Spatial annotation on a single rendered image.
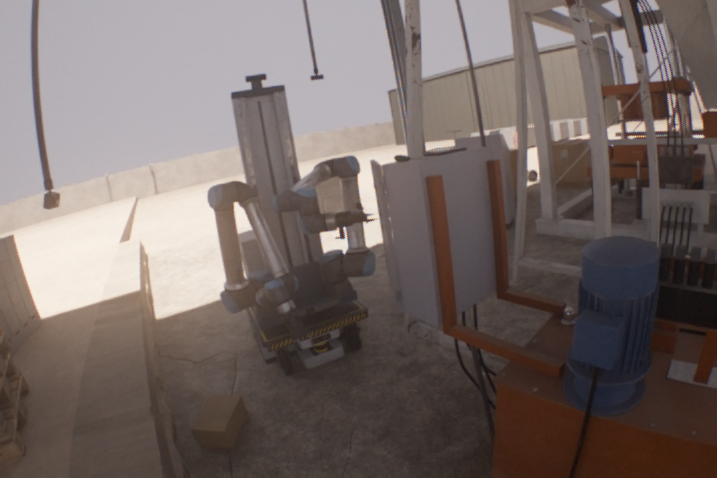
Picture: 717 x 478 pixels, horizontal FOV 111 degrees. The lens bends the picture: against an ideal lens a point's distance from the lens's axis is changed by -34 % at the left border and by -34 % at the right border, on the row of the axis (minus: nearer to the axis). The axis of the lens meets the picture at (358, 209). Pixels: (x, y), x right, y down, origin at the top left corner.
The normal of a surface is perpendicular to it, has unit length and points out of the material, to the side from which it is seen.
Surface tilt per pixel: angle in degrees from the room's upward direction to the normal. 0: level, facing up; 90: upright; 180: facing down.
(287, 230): 90
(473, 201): 90
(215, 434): 90
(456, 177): 90
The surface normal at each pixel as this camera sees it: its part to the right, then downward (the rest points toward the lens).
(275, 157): 0.43, 0.10
